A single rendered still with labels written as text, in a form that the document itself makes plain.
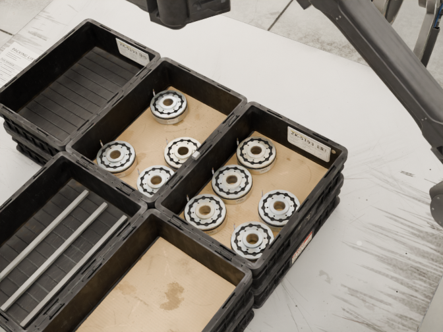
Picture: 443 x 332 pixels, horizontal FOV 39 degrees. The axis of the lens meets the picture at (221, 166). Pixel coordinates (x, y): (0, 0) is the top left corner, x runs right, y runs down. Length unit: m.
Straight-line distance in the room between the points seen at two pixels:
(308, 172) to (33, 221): 0.71
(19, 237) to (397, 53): 1.04
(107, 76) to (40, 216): 0.50
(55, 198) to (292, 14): 1.96
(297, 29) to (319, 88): 1.26
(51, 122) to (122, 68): 0.27
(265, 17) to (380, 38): 2.34
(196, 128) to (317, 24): 1.64
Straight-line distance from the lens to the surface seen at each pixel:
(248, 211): 1.56
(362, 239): 1.68
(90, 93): 1.88
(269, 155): 1.62
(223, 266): 1.42
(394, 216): 1.73
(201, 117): 1.75
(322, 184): 1.48
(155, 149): 1.70
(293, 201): 1.54
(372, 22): 0.98
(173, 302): 1.46
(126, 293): 1.49
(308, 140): 1.59
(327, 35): 3.20
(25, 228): 1.66
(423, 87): 1.01
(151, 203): 1.48
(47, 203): 1.68
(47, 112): 1.87
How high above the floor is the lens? 2.15
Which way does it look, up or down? 54 degrees down
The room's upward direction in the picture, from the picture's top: 7 degrees counter-clockwise
